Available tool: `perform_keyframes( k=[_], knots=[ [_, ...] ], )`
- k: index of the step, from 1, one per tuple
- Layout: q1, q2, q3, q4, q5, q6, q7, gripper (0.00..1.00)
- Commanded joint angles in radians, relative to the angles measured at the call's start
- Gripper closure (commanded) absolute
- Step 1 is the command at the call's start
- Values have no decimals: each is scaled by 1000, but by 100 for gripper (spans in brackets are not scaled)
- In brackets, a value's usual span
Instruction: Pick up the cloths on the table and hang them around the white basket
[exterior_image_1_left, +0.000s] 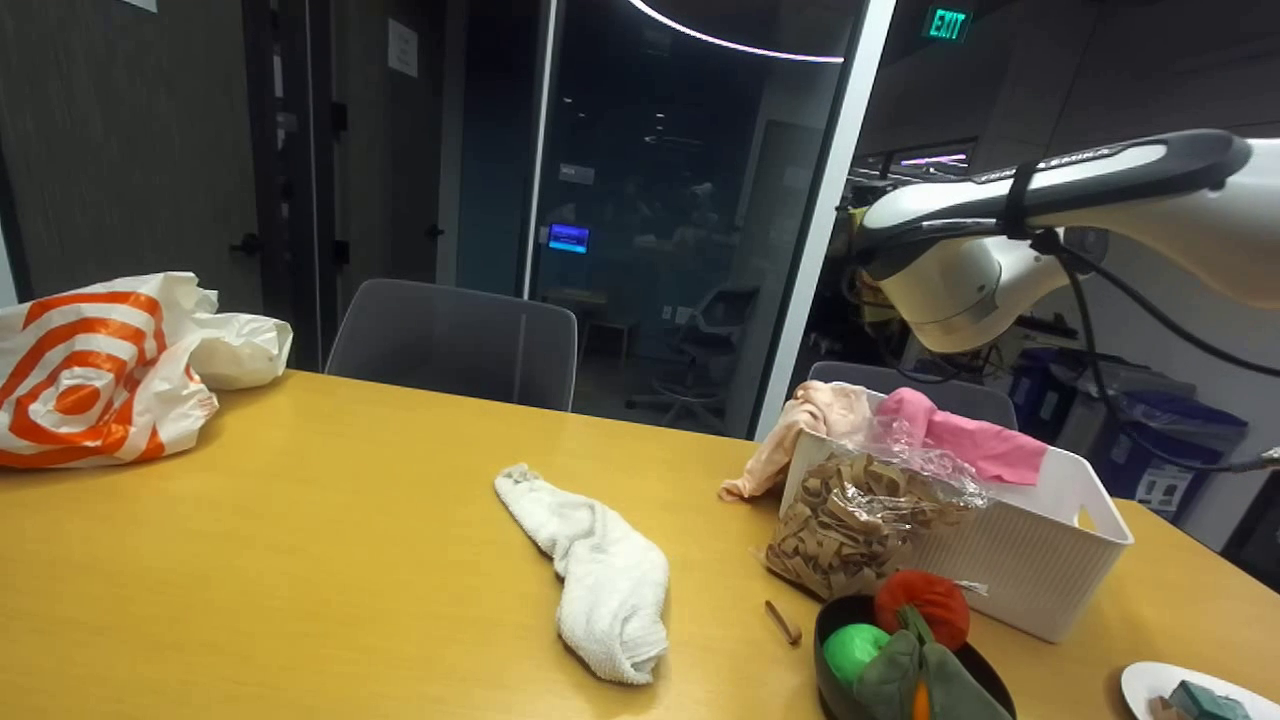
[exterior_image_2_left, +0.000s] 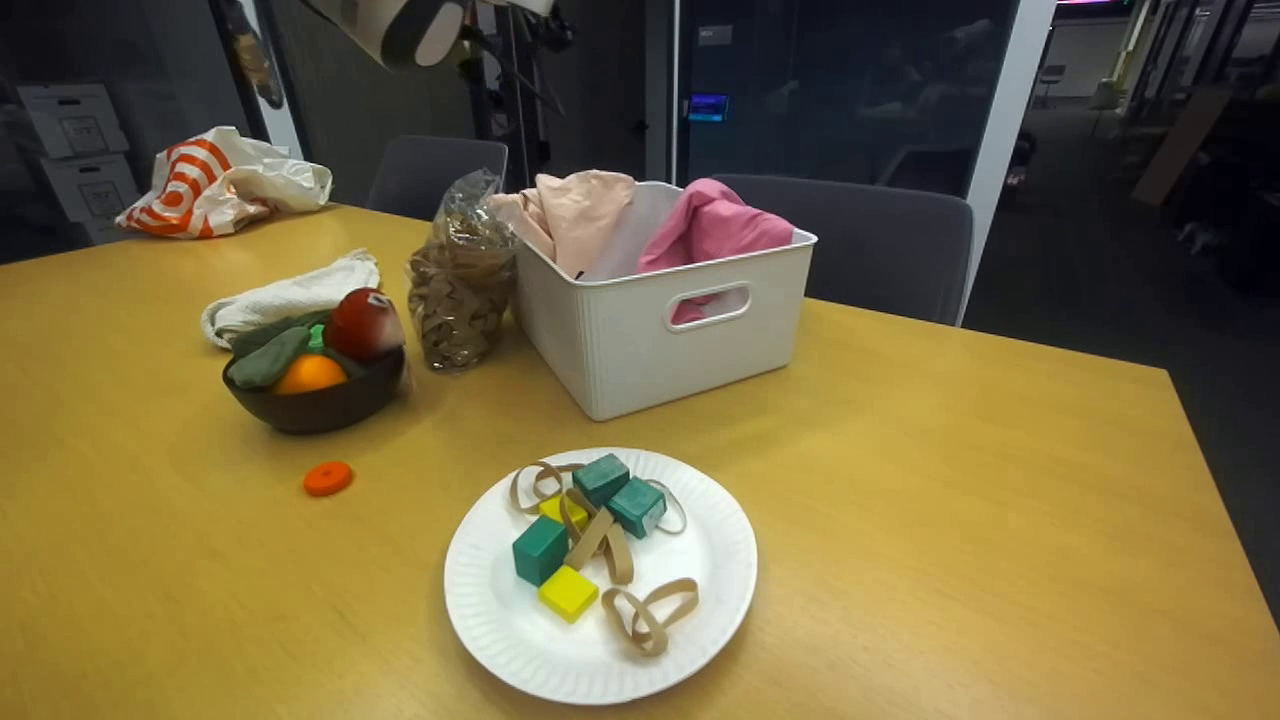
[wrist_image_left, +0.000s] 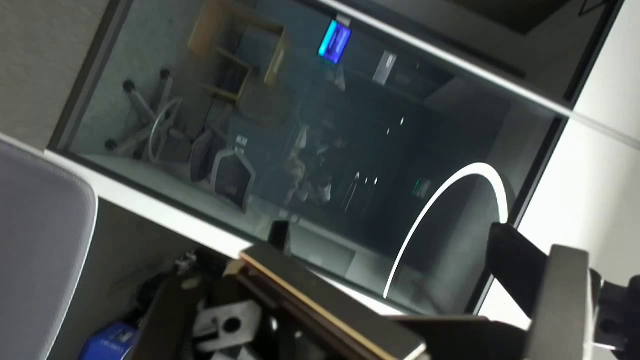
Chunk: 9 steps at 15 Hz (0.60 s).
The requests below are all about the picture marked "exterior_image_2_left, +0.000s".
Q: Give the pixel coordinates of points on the dark brown bowl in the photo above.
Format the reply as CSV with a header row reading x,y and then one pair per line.
x,y
322,406

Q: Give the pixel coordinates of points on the white plastic basket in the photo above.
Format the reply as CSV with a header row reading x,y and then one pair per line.
x,y
625,346

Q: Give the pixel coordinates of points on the orange toy fruit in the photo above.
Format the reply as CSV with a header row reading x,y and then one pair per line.
x,y
309,377

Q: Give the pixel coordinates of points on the white storage box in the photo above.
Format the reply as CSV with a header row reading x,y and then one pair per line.
x,y
69,121
84,189

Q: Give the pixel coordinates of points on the orange white plastic bag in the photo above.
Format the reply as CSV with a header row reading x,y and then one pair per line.
x,y
200,182

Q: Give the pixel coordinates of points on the clear bag brown snacks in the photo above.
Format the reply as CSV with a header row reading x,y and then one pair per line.
x,y
462,292

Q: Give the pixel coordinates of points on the bright green toy fruit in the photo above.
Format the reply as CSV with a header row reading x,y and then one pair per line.
x,y
316,336

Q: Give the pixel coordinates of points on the white paper plate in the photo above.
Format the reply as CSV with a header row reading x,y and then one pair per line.
x,y
507,625

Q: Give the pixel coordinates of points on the grey office chair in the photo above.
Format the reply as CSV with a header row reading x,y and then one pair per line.
x,y
435,167
886,244

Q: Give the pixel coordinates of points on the yellow wooden block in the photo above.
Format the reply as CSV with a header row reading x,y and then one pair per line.
x,y
571,593
556,508

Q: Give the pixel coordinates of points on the pink cloth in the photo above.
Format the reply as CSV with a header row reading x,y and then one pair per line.
x,y
721,224

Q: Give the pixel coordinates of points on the pale thin rubber band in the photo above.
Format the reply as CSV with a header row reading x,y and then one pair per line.
x,y
673,515

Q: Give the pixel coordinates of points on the red toy apple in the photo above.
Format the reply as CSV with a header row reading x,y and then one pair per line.
x,y
361,322

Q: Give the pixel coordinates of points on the dark green plush vegetable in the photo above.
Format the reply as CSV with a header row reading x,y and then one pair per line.
x,y
266,359

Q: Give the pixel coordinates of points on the teal wooden block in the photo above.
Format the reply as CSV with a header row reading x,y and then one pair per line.
x,y
635,508
541,548
603,479

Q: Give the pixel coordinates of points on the blue lit display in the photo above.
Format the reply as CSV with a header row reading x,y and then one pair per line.
x,y
705,109

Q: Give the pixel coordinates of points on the tan rubber band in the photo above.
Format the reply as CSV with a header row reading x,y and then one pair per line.
x,y
686,596
549,468
519,489
619,619

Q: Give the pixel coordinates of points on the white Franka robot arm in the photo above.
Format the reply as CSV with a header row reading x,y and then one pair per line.
x,y
386,24

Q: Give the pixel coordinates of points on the white terry towel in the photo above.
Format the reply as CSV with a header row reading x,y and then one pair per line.
x,y
286,301

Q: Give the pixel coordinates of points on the small orange disc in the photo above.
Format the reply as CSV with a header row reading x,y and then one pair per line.
x,y
329,479

